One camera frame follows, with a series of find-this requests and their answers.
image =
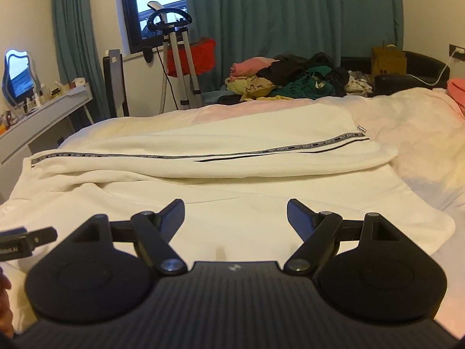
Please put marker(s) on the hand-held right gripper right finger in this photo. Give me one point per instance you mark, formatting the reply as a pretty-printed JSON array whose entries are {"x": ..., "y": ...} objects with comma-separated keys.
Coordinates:
[{"x": 298, "y": 213}]

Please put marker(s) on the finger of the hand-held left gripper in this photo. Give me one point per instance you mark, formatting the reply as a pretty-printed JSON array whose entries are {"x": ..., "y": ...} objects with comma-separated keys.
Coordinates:
[{"x": 41, "y": 235}]

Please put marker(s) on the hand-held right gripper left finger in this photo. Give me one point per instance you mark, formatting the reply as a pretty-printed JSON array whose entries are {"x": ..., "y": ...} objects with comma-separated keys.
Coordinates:
[{"x": 174, "y": 213}]

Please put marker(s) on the white jacket with striped tape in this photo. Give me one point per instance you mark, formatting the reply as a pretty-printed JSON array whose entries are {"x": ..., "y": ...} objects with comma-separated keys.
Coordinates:
[{"x": 236, "y": 145}]

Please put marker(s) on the person's left hand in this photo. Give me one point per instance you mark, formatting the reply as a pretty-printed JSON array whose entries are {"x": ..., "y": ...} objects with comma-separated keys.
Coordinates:
[{"x": 4, "y": 298}]

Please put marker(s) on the grey dressing table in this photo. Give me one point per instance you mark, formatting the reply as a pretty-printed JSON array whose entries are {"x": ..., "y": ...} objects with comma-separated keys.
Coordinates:
[{"x": 36, "y": 118}]

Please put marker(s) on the teal blue cloth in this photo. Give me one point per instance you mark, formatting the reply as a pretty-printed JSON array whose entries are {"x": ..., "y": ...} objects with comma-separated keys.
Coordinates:
[{"x": 214, "y": 97}]

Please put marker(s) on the green garment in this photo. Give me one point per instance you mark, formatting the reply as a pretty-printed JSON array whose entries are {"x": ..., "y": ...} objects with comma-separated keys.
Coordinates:
[{"x": 301, "y": 86}]

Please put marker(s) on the beige garment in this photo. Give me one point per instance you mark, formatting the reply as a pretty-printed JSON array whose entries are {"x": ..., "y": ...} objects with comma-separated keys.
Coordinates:
[{"x": 259, "y": 86}]

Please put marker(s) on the row of cosmetic bottles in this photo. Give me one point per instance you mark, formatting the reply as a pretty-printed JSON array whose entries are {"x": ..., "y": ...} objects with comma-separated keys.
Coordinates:
[{"x": 40, "y": 99}]

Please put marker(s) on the yellow cloth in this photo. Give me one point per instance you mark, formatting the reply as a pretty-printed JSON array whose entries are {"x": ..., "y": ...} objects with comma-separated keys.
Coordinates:
[{"x": 238, "y": 85}]

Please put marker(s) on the white patterned cloth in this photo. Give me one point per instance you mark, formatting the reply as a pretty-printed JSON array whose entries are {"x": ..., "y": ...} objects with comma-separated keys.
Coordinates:
[{"x": 358, "y": 83}]

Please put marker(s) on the bed with pale pink sheet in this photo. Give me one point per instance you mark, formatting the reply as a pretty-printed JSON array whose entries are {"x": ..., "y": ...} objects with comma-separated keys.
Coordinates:
[{"x": 417, "y": 134}]

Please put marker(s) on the dark chair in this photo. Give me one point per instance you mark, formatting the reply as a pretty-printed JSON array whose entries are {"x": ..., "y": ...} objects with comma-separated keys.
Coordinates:
[{"x": 116, "y": 80}]

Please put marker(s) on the black garment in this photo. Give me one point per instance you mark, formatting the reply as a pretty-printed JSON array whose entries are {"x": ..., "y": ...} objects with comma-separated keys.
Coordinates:
[{"x": 290, "y": 66}]

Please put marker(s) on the garment steamer stand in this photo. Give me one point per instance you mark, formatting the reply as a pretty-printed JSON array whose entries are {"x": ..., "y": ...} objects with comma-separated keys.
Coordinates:
[{"x": 178, "y": 61}]

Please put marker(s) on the pink folded cloth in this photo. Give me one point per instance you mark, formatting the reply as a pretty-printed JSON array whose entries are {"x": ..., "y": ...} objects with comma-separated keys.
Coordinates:
[{"x": 250, "y": 66}]

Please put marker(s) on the white tissue box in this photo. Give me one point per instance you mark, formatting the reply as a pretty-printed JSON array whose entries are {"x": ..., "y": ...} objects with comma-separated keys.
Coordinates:
[{"x": 79, "y": 82}]

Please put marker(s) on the red cloth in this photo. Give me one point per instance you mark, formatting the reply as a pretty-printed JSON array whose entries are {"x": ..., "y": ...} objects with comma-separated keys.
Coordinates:
[{"x": 201, "y": 56}]

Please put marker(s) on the wavy framed mirror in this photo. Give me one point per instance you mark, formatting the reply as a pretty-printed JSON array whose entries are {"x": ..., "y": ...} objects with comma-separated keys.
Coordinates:
[{"x": 20, "y": 74}]

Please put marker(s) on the brown cardboard box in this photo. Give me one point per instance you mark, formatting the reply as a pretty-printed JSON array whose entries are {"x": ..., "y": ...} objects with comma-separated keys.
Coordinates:
[{"x": 388, "y": 63}]

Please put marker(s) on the black sofa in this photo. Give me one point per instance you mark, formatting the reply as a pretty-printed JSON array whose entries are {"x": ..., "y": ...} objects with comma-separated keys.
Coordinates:
[{"x": 421, "y": 65}]

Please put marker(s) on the narrow teal curtain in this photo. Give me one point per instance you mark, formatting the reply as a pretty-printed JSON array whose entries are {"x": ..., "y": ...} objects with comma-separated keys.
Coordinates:
[{"x": 72, "y": 43}]

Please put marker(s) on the wide teal curtain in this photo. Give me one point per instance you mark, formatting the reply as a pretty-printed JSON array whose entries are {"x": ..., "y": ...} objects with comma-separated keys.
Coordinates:
[{"x": 290, "y": 14}]

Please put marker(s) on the salmon pink cloth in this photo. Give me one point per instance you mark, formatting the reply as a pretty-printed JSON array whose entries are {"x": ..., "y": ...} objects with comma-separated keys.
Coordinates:
[{"x": 457, "y": 92}]

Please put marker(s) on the wall socket with plug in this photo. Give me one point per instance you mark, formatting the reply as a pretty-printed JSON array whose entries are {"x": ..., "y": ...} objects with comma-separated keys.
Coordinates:
[{"x": 457, "y": 49}]

